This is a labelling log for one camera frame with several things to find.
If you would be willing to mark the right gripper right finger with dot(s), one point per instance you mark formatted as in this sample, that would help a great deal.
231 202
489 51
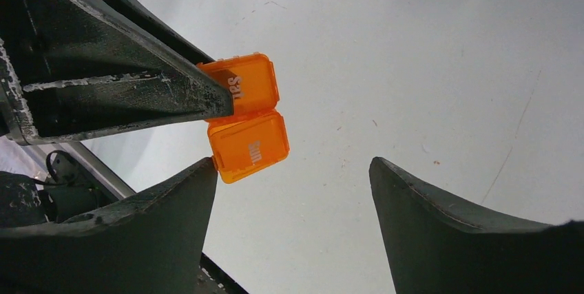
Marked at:
437 242

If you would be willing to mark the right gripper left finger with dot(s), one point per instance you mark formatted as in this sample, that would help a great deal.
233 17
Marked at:
150 242

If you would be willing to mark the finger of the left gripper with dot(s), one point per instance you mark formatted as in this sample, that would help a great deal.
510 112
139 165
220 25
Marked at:
142 17
74 70

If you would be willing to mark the orange pill organizer box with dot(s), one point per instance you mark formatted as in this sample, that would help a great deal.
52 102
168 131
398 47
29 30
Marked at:
254 137

